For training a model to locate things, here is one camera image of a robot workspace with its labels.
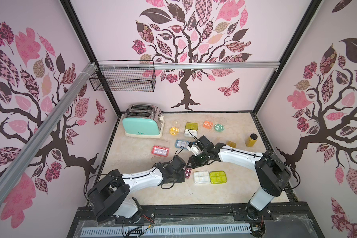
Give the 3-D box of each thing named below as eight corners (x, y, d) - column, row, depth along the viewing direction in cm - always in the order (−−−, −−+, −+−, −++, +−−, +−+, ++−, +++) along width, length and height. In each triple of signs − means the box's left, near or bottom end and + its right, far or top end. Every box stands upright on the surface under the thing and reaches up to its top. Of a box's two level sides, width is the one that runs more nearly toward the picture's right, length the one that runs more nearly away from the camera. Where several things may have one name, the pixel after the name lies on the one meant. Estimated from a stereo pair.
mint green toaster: (126, 138, 106) (118, 122, 92) (132, 120, 117) (125, 103, 103) (162, 139, 106) (159, 122, 92) (164, 120, 117) (162, 103, 103)
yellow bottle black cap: (246, 147, 102) (251, 139, 94) (244, 141, 105) (249, 133, 97) (253, 147, 102) (259, 139, 94) (251, 141, 105) (256, 133, 97)
